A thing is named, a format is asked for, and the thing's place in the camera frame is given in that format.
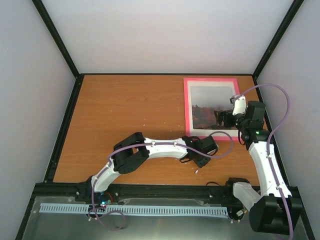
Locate pink picture frame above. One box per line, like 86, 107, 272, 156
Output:
183, 77, 240, 141

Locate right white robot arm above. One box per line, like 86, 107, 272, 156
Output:
223, 96, 303, 237

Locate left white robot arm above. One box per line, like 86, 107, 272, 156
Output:
75, 132, 218, 206

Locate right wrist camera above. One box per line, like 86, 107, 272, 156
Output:
230, 94, 247, 116

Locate photo in frame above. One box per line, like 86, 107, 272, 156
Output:
186, 82, 236, 135

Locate black enclosure frame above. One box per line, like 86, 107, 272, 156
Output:
16, 0, 303, 240

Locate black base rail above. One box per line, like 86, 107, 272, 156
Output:
34, 182, 300, 201

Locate light blue cable duct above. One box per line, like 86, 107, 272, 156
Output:
39, 203, 229, 218

